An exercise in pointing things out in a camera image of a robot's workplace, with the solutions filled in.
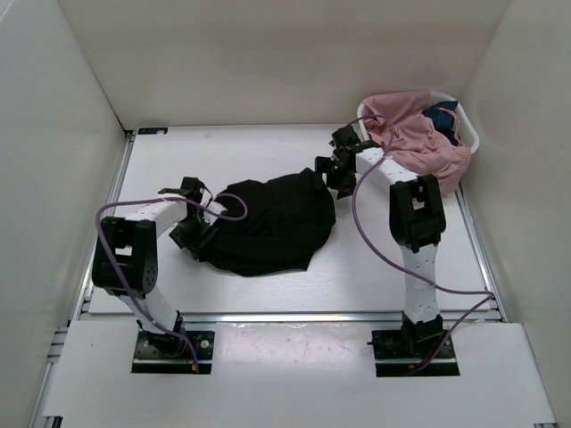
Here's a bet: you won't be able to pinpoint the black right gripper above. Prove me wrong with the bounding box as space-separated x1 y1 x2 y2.
312 157 356 200

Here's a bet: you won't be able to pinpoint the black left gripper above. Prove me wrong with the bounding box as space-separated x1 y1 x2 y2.
170 212 219 259

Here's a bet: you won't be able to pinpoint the black trousers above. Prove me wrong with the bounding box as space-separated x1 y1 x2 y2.
198 169 336 277

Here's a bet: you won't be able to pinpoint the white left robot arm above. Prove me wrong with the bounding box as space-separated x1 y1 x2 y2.
92 177 226 357

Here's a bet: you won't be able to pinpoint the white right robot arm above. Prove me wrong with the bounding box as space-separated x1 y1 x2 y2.
315 125 446 357

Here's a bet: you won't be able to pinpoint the pink trousers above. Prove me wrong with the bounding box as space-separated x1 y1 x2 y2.
362 93 472 195

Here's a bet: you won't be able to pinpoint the navy blue garment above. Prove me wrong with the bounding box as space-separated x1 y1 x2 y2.
422 101 460 146

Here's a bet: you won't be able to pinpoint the white laundry basket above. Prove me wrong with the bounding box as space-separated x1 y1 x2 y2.
356 89 480 154

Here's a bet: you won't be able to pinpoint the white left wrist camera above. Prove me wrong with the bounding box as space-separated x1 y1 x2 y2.
201 201 228 226

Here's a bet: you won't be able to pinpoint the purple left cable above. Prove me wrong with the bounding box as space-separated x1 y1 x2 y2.
95 196 249 362

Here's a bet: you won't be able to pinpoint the purple cable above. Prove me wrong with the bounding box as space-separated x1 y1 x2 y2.
345 114 495 371
95 196 249 362

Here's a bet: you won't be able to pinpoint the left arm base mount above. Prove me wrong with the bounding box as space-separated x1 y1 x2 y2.
131 330 215 375

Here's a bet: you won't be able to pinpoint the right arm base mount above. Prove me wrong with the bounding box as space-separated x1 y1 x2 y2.
368 330 460 378

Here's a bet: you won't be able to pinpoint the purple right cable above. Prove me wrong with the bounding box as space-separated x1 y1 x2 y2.
345 114 495 371

